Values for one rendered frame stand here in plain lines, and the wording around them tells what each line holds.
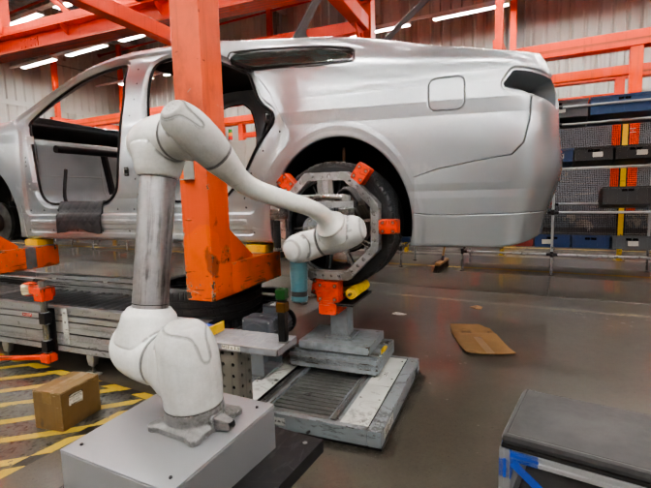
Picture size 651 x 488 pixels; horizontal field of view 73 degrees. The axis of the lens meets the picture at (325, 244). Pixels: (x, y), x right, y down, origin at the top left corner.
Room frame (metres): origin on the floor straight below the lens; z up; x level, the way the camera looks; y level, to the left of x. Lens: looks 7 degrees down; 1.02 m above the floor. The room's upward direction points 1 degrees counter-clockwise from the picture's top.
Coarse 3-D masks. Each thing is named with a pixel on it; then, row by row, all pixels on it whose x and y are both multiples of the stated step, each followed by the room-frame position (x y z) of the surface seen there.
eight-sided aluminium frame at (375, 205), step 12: (300, 180) 2.27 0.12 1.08; (312, 180) 2.25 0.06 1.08; (324, 180) 2.22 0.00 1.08; (348, 180) 2.17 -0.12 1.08; (300, 192) 2.32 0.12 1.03; (360, 192) 2.15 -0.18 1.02; (372, 204) 2.13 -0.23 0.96; (288, 216) 2.35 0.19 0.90; (372, 216) 2.13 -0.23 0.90; (288, 228) 2.35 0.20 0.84; (372, 228) 2.13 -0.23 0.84; (372, 240) 2.13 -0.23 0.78; (372, 252) 2.13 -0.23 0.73; (360, 264) 2.15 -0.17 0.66; (312, 276) 2.25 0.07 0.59; (324, 276) 2.24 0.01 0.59; (336, 276) 2.20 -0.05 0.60; (348, 276) 2.18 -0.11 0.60
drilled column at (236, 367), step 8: (224, 352) 1.70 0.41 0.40; (232, 352) 1.71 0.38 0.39; (240, 352) 1.73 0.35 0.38; (224, 360) 1.70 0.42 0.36; (232, 360) 1.69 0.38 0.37; (240, 360) 1.69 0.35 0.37; (248, 360) 1.75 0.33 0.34; (224, 368) 1.70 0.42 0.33; (232, 368) 1.69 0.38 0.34; (240, 368) 1.69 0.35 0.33; (248, 368) 1.74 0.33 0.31; (224, 376) 1.75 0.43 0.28; (232, 376) 1.71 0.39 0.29; (240, 376) 1.69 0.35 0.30; (248, 376) 1.74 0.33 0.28; (224, 384) 1.75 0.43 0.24; (232, 384) 1.69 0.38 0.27; (240, 384) 1.69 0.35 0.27; (248, 384) 1.74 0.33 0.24; (224, 392) 1.71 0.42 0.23; (232, 392) 1.69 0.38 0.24; (240, 392) 1.68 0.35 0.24; (248, 392) 1.74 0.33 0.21
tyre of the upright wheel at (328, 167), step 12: (312, 168) 2.34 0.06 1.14; (324, 168) 2.31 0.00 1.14; (336, 168) 2.28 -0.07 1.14; (348, 168) 2.26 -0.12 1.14; (372, 180) 2.21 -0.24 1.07; (384, 180) 2.35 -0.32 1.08; (372, 192) 2.22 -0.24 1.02; (384, 192) 2.20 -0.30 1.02; (384, 204) 2.19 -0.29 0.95; (396, 204) 2.29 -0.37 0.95; (384, 216) 2.19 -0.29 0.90; (396, 216) 2.23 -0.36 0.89; (384, 240) 2.19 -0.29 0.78; (396, 240) 2.26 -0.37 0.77; (384, 252) 2.19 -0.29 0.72; (372, 264) 2.22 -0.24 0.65; (384, 264) 2.27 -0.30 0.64; (360, 276) 2.24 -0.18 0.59
